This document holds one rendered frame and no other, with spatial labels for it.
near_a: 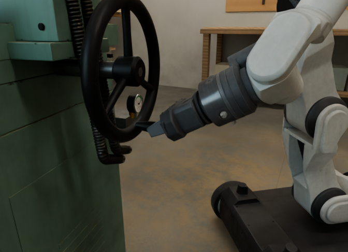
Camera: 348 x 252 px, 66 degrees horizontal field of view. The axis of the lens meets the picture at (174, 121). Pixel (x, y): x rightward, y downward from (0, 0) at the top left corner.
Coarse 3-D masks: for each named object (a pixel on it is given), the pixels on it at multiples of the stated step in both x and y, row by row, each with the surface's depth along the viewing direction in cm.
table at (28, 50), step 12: (0, 24) 45; (108, 24) 76; (0, 36) 46; (12, 36) 48; (108, 36) 76; (0, 48) 46; (12, 48) 47; (24, 48) 46; (36, 48) 45; (48, 48) 44; (60, 48) 46; (72, 48) 49; (108, 48) 60; (0, 60) 46; (36, 60) 46; (48, 60) 45
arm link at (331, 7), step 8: (304, 0) 41; (312, 0) 40; (320, 0) 39; (328, 0) 39; (336, 0) 39; (344, 0) 39; (320, 8) 39; (328, 8) 39; (336, 8) 39; (344, 8) 40; (328, 16) 39; (336, 16) 40
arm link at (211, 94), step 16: (208, 80) 46; (192, 96) 48; (208, 96) 44; (224, 96) 43; (176, 112) 47; (192, 112) 46; (208, 112) 44; (224, 112) 44; (176, 128) 46; (192, 128) 47
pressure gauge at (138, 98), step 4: (128, 96) 84; (132, 96) 84; (136, 96) 83; (140, 96) 87; (128, 100) 83; (132, 100) 83; (136, 100) 84; (128, 104) 83; (132, 104) 83; (136, 104) 84; (140, 104) 87; (128, 108) 84; (132, 108) 84; (136, 108) 85; (140, 108) 88; (132, 112) 85; (136, 112) 84; (132, 116) 87
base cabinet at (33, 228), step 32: (32, 128) 54; (64, 128) 63; (0, 160) 48; (32, 160) 55; (64, 160) 64; (96, 160) 77; (0, 192) 49; (32, 192) 56; (64, 192) 65; (96, 192) 79; (0, 224) 50; (32, 224) 57; (64, 224) 67; (96, 224) 81
